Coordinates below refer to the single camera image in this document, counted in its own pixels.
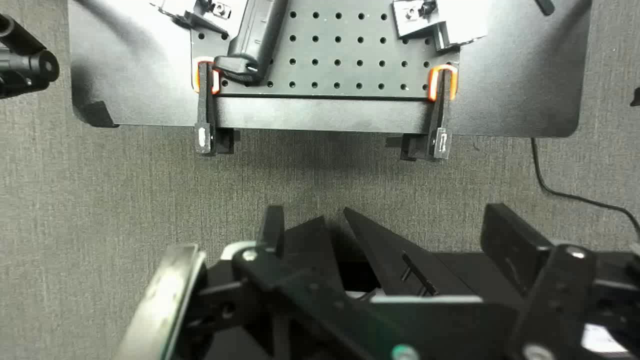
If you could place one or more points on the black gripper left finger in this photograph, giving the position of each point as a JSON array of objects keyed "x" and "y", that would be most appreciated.
[{"x": 300, "y": 293}]

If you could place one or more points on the silver bracket with marker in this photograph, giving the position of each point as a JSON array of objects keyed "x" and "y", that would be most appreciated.
[
  {"x": 217, "y": 10},
  {"x": 421, "y": 21}
]

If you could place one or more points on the orange black bar clamp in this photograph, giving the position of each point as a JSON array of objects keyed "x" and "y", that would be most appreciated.
[
  {"x": 440, "y": 121},
  {"x": 204, "y": 112}
]

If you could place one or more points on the small black edge object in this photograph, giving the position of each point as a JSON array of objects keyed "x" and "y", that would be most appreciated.
[{"x": 637, "y": 97}]

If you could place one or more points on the pale grey slanted panel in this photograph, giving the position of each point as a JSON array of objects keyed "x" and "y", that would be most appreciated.
[{"x": 162, "y": 301}]

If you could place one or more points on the black tripod head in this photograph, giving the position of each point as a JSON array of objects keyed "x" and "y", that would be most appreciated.
[{"x": 26, "y": 62}]

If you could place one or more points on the small black knob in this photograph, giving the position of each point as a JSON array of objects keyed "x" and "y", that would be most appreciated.
[{"x": 544, "y": 4}]

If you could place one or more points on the perforated metal mounting table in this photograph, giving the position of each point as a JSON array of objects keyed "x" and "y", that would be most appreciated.
[{"x": 520, "y": 80}]

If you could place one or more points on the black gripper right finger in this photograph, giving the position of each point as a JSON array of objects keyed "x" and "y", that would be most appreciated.
[{"x": 566, "y": 301}]

